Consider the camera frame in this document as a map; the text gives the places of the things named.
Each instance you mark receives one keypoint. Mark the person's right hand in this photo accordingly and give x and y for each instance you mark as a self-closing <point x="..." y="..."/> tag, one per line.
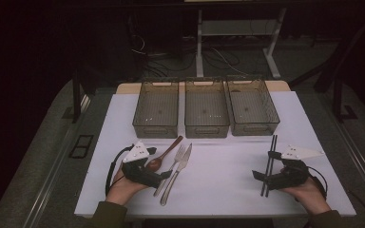
<point x="312" y="198"/>

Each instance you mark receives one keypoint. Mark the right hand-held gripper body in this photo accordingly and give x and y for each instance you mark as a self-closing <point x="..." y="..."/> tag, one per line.
<point x="293" y="175"/>

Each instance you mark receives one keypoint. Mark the silver metal fork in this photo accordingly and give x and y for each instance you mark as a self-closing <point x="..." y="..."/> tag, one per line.
<point x="179" y="155"/>

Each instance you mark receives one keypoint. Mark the clear brown plastic basket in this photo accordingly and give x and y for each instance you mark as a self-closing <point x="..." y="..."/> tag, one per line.
<point x="252" y="109"/>
<point x="206" y="110"/>
<point x="157" y="110"/>

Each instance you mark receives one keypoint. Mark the person's left hand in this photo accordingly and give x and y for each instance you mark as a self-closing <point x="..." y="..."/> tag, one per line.
<point x="120" y="191"/>

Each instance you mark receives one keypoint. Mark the black metal stand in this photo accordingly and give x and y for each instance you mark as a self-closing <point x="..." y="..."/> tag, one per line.
<point x="337" y="95"/>
<point x="76" y="101"/>

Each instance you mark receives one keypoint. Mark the white table cover board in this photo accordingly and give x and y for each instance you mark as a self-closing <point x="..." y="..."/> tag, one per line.
<point x="218" y="190"/>

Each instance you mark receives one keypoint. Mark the silver metal knife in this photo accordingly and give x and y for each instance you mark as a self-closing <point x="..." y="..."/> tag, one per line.
<point x="185" y="156"/>

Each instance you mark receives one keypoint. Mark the brown wooden spoon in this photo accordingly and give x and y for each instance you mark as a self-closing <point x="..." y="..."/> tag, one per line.
<point x="154" y="164"/>

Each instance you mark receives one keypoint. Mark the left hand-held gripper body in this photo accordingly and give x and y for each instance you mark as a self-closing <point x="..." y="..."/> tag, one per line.
<point x="136" y="155"/>

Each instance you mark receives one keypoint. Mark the white metal desk frame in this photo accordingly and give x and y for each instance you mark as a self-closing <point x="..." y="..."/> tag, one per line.
<point x="199" y="47"/>

